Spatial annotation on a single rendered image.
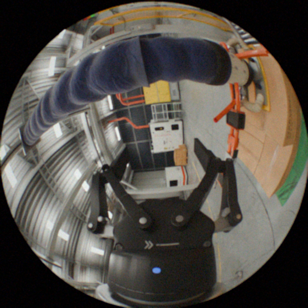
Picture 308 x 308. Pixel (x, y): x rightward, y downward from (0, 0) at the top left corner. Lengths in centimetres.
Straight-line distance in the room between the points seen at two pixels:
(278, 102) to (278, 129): 15
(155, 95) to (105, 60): 734
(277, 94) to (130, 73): 70
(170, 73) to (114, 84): 17
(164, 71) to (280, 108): 61
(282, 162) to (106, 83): 125
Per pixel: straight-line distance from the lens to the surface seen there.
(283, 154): 111
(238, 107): 49
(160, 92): 763
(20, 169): 464
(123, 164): 18
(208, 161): 15
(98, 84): 36
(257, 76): 53
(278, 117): 69
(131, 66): 32
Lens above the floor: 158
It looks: 6 degrees up
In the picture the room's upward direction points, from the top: 96 degrees counter-clockwise
